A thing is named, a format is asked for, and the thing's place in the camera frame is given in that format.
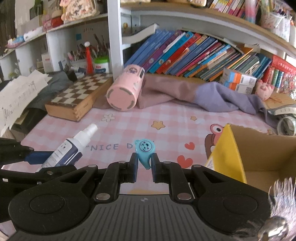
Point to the pink cylindrical cup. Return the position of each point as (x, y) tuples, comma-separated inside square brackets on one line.
[(124, 92)]

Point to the pink and purple cloth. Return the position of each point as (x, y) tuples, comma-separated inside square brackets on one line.
[(210, 96)]

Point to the wooden chess board box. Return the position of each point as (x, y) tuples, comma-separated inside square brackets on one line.
[(74, 102)]

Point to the white spray bottle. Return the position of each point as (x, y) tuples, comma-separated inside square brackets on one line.
[(71, 150)]

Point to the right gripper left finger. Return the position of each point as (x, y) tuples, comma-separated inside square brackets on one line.
[(113, 176)]

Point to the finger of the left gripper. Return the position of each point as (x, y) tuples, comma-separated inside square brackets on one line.
[(48, 174), (37, 157)]

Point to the pink pig plush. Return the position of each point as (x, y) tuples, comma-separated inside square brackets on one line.
[(263, 90)]

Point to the yellow cardboard box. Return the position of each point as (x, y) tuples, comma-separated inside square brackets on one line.
[(252, 157)]

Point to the clear tape roll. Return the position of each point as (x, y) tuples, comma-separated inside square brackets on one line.
[(286, 125)]

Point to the white jar green lid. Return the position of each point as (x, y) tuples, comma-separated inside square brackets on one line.
[(102, 65)]

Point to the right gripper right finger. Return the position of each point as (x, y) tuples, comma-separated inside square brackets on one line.
[(172, 174)]

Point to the pen holder with pens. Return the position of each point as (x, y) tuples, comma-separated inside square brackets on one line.
[(77, 58)]

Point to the red bottle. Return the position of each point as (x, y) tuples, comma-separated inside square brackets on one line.
[(89, 69)]

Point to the row of leaning books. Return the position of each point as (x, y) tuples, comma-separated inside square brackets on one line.
[(190, 54)]

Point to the stack of white papers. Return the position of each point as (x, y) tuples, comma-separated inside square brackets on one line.
[(18, 94)]

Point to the dark grey cloth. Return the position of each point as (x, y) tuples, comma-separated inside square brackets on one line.
[(57, 84)]

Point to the white shelf unit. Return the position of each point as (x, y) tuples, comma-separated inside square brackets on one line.
[(126, 24)]

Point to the red book box set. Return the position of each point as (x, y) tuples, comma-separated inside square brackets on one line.
[(281, 75)]

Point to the pink checkered table mat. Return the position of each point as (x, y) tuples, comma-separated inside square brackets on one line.
[(178, 132)]

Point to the orange white medicine box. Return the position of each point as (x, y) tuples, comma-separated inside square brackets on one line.
[(237, 81)]

